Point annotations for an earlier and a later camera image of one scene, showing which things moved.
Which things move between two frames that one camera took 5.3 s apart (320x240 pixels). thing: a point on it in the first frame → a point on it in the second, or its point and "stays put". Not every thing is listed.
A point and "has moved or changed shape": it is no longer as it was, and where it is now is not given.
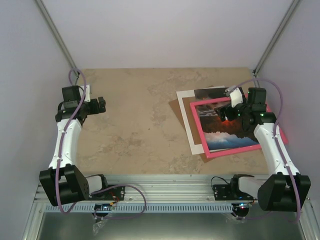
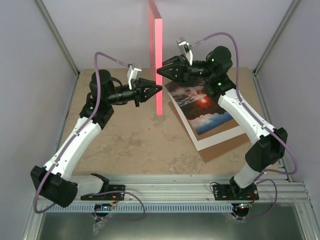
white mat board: (195, 149) → (209, 141)
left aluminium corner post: (57, 35) stays put
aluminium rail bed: (165, 188) stays put
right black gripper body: (231, 116) → (187, 70)
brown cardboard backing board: (176, 106) → (209, 153)
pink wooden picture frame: (282, 136) has moved or changed shape
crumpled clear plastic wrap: (96, 226) stays put
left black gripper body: (96, 109) → (137, 95)
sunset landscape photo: (219, 134) → (203, 111)
